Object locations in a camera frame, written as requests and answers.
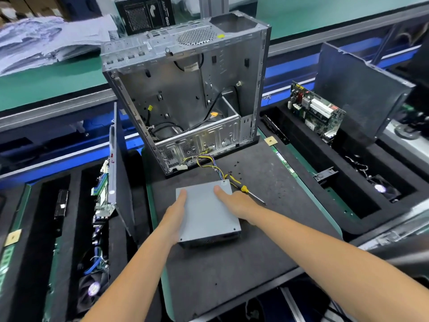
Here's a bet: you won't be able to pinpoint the grey metal conveyor rail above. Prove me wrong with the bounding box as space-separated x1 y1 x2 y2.
0 3 429 136

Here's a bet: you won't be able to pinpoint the black cooler fan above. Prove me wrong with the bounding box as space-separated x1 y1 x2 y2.
74 271 109 310

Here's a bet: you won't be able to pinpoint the green conveyor belt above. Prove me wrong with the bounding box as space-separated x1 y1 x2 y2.
0 0 429 116

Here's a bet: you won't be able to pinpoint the blue data cables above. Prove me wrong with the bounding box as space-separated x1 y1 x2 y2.
81 246 106 274

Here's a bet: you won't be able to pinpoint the black foam tray with slots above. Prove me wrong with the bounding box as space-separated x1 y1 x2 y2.
0 153 162 322

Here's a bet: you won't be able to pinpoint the person's left forearm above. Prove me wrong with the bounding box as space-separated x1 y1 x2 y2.
79 230 180 322

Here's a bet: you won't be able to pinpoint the grey metal post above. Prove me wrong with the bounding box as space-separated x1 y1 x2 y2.
197 0 231 18

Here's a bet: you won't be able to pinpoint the person's right hand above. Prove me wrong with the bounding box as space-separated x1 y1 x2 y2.
212 183 270 227

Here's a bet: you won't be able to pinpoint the green board with white parts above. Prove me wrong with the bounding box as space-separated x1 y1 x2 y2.
287 81 348 144

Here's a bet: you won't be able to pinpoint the grey power supply unit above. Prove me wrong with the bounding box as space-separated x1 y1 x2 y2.
175 178 241 242

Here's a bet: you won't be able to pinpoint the small black metal bracket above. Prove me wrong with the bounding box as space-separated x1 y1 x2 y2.
313 165 340 184

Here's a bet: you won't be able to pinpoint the grey round metal part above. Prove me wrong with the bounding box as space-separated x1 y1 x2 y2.
395 120 424 140

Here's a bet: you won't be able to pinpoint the person's right forearm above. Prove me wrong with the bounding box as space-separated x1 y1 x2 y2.
250 206 429 322

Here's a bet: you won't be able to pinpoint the person's left hand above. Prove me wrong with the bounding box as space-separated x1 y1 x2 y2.
154 190 190 247

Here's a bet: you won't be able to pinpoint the black foam work mat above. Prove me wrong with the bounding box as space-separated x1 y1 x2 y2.
141 127 345 322

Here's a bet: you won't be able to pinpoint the small black rectangular component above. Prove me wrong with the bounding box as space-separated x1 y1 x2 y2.
53 189 71 220

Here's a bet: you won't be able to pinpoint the long green memory strip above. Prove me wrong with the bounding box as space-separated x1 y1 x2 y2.
0 183 34 294
40 234 63 322

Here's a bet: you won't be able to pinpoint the large black metal panel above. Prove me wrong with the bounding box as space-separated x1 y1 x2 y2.
313 41 417 149

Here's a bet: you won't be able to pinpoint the dark grey case side panel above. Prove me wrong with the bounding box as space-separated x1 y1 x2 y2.
106 103 138 242

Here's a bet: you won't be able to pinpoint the green motherboard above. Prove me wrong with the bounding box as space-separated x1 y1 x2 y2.
90 157 119 220

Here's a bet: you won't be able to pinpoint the yellow black handled screwdriver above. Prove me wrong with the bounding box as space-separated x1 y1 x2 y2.
224 174 268 206

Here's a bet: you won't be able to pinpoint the black cardboard box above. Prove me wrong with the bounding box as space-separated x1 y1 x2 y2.
113 0 178 37

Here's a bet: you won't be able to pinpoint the silver metal computer case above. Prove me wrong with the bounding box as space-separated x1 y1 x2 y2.
100 10 273 178

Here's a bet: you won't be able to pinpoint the small black lit fan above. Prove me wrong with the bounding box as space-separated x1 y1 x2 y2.
365 174 404 203

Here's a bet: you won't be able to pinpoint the black foam tray with recess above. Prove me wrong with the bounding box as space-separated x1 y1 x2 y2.
258 96 429 240

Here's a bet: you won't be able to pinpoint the stack of grey paper sheets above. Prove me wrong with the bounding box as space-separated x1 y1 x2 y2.
0 14 121 77

